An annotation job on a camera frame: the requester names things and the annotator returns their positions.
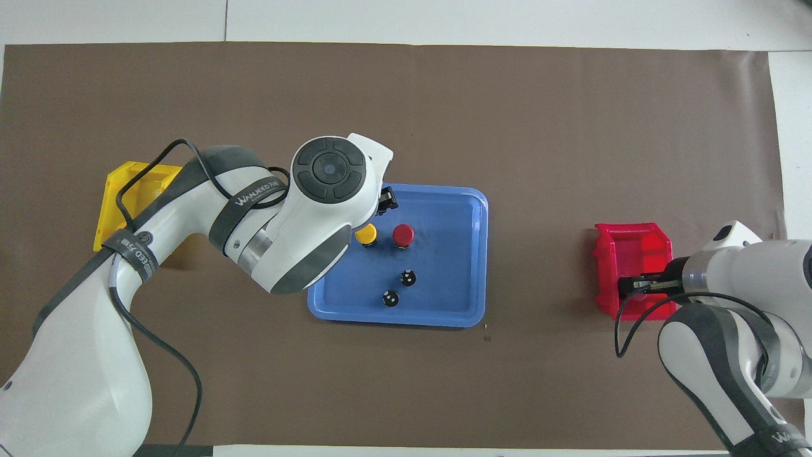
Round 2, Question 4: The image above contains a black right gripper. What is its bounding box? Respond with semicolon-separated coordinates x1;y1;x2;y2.
618;257;688;298

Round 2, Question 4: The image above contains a blue plastic tray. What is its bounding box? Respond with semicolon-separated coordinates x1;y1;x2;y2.
307;183;490;328

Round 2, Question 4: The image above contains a red plastic storage bin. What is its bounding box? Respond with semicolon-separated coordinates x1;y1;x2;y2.
594;222;678;322

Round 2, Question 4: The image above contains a brown paper table mat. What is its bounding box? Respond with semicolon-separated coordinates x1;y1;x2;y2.
0;42;806;453

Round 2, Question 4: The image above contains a yellow plastic storage bin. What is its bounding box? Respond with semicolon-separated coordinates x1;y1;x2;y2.
93;161;186;253

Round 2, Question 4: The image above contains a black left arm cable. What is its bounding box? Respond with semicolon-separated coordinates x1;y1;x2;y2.
108;138;292;457

